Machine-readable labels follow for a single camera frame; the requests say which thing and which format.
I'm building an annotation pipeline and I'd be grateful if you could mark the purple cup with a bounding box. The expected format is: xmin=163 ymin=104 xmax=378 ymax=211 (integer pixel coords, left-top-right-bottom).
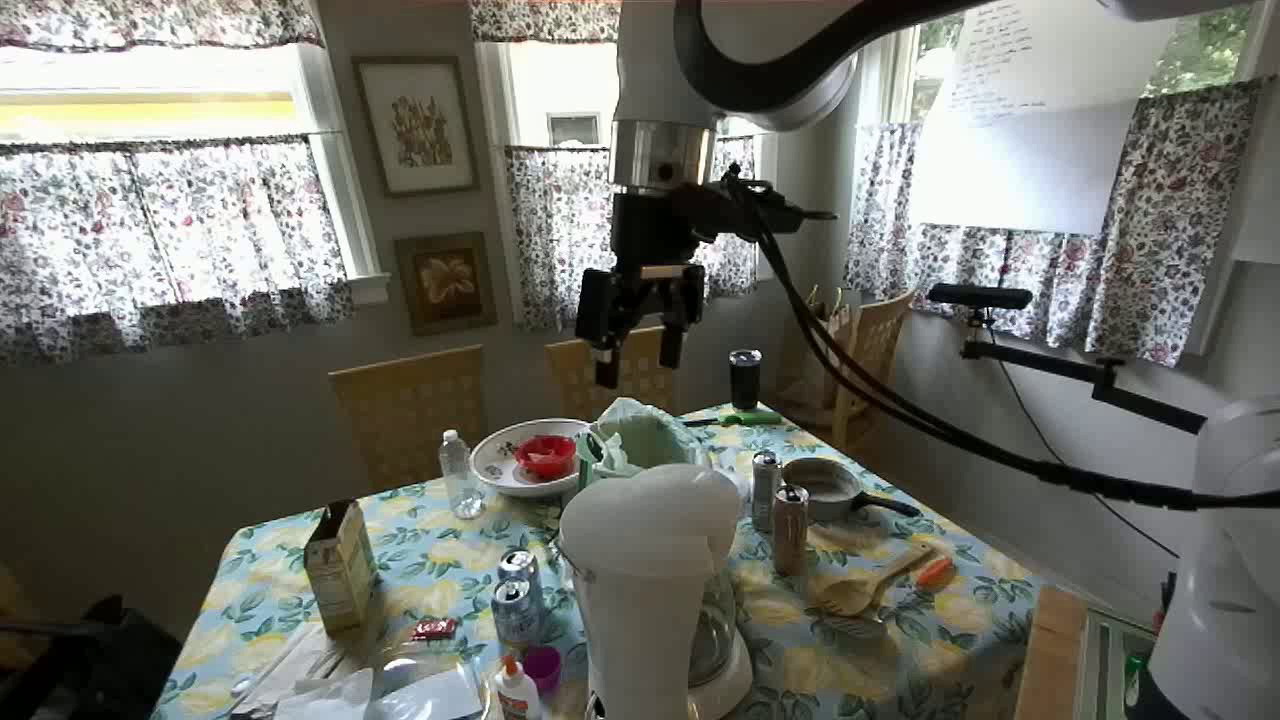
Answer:
xmin=521 ymin=645 xmax=564 ymax=697

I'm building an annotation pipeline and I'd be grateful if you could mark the framed picture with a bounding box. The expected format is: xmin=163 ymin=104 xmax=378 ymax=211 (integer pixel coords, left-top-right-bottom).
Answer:
xmin=397 ymin=232 xmax=495 ymax=338
xmin=357 ymin=57 xmax=476 ymax=197

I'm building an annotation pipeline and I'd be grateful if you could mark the floral curtain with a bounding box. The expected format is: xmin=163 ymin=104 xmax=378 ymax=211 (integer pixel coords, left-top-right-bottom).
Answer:
xmin=0 ymin=137 xmax=352 ymax=361
xmin=503 ymin=130 xmax=762 ymax=333
xmin=847 ymin=79 xmax=1265 ymax=363

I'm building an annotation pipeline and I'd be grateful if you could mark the silver drink can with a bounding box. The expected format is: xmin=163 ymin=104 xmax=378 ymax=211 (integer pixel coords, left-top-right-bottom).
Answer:
xmin=753 ymin=454 xmax=781 ymax=537

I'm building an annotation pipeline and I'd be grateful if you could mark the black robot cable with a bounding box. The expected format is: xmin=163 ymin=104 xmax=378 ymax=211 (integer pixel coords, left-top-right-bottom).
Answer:
xmin=723 ymin=173 xmax=1280 ymax=515

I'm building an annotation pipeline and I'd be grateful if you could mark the small patterned jar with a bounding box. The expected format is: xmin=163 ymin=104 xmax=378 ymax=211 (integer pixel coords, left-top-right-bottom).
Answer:
xmin=490 ymin=550 xmax=545 ymax=647

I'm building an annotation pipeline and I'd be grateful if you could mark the small red object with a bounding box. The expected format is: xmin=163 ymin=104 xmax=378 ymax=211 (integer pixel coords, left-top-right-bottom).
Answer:
xmin=411 ymin=616 xmax=455 ymax=640

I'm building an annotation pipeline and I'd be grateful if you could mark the white glue bottle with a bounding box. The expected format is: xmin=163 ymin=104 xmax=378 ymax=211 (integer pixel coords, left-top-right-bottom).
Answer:
xmin=495 ymin=657 xmax=545 ymax=720

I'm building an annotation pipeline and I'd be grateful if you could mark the right floral curtain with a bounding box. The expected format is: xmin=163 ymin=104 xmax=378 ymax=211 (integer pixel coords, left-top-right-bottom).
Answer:
xmin=847 ymin=79 xmax=1265 ymax=363

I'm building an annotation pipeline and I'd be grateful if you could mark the lemon print tablecloth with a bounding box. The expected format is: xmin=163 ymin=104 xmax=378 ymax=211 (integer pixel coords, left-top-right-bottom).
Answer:
xmin=148 ymin=401 xmax=1041 ymax=720

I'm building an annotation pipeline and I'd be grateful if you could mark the brown carton box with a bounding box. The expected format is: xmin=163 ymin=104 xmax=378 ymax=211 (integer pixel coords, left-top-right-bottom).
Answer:
xmin=302 ymin=501 xmax=378 ymax=633

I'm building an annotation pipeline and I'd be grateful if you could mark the left wooden chair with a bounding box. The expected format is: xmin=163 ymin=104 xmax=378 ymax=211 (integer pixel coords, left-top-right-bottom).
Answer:
xmin=327 ymin=343 xmax=488 ymax=489

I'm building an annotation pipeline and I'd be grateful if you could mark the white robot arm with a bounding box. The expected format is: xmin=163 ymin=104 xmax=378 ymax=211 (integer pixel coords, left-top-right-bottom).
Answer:
xmin=576 ymin=0 xmax=1265 ymax=369

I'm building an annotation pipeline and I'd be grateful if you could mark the black camera on stand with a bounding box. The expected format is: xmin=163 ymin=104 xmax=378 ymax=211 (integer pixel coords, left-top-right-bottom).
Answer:
xmin=928 ymin=284 xmax=1206 ymax=436

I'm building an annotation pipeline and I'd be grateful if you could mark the lower framed picture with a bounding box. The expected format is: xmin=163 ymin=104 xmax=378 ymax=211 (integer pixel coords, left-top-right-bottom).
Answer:
xmin=397 ymin=232 xmax=495 ymax=338

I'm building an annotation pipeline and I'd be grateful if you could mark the middle wooden chair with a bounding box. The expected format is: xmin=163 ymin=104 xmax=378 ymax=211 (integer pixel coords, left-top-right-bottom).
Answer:
xmin=545 ymin=325 xmax=675 ymax=422

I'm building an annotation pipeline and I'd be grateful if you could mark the upper framed picture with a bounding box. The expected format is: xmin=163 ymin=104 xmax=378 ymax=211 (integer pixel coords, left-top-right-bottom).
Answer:
xmin=357 ymin=57 xmax=476 ymax=197

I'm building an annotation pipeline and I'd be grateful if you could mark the orange handled utensil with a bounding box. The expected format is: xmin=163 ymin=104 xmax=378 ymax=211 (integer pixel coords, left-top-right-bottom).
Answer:
xmin=911 ymin=557 xmax=957 ymax=594

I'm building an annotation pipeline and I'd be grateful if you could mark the black tumbler cup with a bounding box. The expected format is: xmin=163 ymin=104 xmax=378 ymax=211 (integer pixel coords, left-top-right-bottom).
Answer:
xmin=726 ymin=350 xmax=762 ymax=413

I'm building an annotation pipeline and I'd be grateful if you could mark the right wooden chair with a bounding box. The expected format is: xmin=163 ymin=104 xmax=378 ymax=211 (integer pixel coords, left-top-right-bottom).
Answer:
xmin=781 ymin=296 xmax=911 ymax=454

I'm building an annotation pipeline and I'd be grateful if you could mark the wooden slotted spoon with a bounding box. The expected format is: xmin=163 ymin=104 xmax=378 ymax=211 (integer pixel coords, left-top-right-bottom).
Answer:
xmin=814 ymin=550 xmax=932 ymax=616

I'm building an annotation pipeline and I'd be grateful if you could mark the clear plastic water bottle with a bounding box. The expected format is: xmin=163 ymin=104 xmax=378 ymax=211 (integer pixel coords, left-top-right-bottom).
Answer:
xmin=439 ymin=427 xmax=485 ymax=521

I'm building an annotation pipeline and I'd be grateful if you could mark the middle floral curtain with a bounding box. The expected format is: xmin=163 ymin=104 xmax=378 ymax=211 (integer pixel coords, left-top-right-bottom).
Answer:
xmin=503 ymin=130 xmax=762 ymax=333

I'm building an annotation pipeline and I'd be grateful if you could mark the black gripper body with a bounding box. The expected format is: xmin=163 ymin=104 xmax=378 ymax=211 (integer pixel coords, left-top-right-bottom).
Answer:
xmin=576 ymin=169 xmax=814 ymax=350

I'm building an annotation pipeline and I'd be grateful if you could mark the grey frying pan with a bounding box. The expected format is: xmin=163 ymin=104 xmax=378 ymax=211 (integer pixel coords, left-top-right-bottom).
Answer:
xmin=781 ymin=455 xmax=911 ymax=525

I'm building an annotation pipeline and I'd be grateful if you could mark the left floral curtain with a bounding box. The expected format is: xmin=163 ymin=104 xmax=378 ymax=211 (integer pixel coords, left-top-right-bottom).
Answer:
xmin=0 ymin=137 xmax=352 ymax=361

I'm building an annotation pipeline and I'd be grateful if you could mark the white coffee maker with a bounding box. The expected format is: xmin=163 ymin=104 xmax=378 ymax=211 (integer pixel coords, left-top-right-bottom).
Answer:
xmin=561 ymin=463 xmax=753 ymax=720

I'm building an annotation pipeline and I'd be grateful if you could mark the wooden chair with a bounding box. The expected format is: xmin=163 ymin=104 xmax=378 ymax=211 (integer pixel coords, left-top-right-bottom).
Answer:
xmin=781 ymin=296 xmax=911 ymax=454
xmin=545 ymin=325 xmax=675 ymax=422
xmin=327 ymin=343 xmax=488 ymax=489

